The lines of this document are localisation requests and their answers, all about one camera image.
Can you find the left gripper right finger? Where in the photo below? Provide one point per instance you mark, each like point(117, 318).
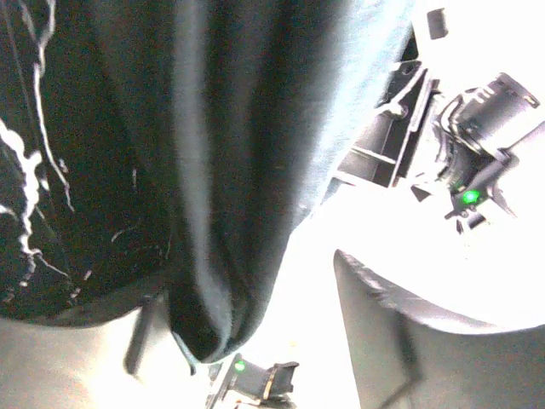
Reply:
point(406, 353)

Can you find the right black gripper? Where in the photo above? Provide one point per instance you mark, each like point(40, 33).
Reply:
point(377, 155)

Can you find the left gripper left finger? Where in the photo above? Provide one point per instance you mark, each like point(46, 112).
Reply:
point(45, 367)

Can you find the black t shirt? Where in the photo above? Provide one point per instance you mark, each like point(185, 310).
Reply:
point(241, 111)

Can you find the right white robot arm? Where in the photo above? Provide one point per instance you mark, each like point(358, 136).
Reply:
point(451, 144)

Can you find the black marble pattern mat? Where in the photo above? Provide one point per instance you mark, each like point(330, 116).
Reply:
point(80, 217)

